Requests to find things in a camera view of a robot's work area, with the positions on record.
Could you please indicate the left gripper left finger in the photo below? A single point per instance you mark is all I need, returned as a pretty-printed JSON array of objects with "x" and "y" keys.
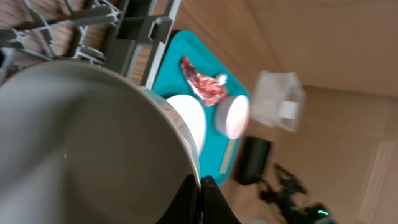
[{"x": 182, "y": 205}]

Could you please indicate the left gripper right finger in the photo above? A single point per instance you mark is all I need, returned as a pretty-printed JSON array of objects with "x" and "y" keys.
[{"x": 215, "y": 207}]

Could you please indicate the grey green bowl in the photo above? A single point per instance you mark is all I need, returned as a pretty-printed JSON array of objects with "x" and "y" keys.
[{"x": 81, "y": 144}]

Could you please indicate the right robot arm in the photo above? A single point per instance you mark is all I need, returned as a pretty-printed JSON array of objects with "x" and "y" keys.
[{"x": 289, "y": 204}]

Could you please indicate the left wooden chopstick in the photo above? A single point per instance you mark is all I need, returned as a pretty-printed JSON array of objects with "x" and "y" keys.
[{"x": 227, "y": 156}]

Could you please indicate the teal serving tray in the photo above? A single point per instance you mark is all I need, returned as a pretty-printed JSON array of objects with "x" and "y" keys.
[{"x": 170, "y": 81}]

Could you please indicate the black rectangular tray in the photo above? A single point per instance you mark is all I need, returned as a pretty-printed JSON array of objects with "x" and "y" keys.
[{"x": 253, "y": 160}]

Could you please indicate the pink white bowl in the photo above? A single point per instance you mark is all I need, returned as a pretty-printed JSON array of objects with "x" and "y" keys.
[{"x": 232, "y": 116}]

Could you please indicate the large white round plate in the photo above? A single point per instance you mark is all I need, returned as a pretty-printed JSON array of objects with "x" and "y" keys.
[{"x": 193, "y": 114}]

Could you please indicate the red crumpled snack wrapper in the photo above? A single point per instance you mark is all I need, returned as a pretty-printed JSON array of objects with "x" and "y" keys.
[{"x": 207, "y": 89}]

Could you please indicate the clear plastic bin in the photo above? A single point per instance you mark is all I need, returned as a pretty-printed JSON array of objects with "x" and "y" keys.
[{"x": 278, "y": 100}]

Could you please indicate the grey plastic dish rack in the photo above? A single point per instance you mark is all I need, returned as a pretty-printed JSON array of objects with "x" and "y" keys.
[{"x": 125, "y": 36}]

